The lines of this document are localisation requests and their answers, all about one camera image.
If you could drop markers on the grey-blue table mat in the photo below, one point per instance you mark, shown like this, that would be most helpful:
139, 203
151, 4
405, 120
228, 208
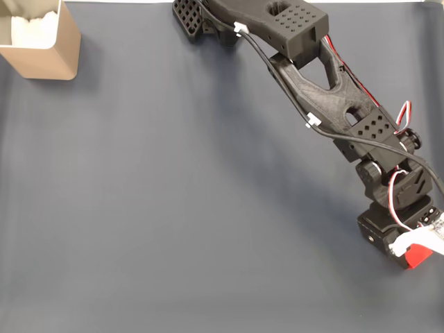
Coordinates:
156, 208

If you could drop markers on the white mounted camera board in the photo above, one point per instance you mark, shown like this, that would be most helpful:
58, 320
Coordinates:
426, 237

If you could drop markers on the red cube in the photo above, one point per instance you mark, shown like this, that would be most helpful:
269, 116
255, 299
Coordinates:
418, 256

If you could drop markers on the beige box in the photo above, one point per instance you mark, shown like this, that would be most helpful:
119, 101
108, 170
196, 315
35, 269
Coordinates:
48, 62

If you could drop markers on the white tissue paper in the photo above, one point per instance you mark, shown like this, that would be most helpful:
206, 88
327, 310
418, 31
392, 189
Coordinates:
33, 31

